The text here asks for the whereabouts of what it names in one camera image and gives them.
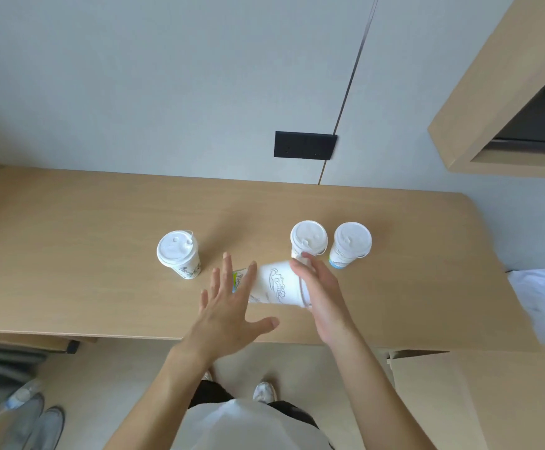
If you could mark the person's right hand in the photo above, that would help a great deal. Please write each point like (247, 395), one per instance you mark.
(326, 304)

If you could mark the person's white shirt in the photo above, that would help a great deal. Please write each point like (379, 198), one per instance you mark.
(249, 428)

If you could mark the person's left hand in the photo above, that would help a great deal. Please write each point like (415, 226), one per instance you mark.
(223, 323)

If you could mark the white lidded cup, blue base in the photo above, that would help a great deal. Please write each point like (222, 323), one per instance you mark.
(349, 243)

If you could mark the black wall socket panel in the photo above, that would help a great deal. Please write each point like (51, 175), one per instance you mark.
(305, 145)

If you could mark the person's white shoe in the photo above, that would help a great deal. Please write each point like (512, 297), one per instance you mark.
(265, 392)
(206, 375)

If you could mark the person's left thumb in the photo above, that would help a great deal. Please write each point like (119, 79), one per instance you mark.
(263, 324)

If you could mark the person's right forearm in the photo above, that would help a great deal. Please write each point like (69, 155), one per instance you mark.
(375, 393)

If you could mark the clear plastic bottle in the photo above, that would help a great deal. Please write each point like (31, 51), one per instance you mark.
(14, 400)

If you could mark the person's right thumb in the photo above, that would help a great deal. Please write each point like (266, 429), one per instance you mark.
(299, 272)

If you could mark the wooden wall cabinet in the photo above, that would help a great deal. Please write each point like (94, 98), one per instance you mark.
(488, 88)

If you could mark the person's left middle finger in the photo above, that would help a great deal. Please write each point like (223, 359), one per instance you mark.
(228, 276)

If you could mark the white lidded paper cup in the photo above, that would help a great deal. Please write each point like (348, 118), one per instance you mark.
(308, 236)

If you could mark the white lidded cup, black print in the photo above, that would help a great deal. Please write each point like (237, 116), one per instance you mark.
(178, 253)

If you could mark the person's black trousers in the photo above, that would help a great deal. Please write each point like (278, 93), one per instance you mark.
(209, 393)

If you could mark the white lidless paper cup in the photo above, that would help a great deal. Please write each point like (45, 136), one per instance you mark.
(274, 283)

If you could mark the grey slipper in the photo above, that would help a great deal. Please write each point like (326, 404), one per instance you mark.
(21, 426)
(47, 431)

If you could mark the person's left forearm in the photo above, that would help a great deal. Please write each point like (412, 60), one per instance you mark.
(160, 398)

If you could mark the person's left little finger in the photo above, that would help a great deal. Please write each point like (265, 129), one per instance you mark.
(204, 304)

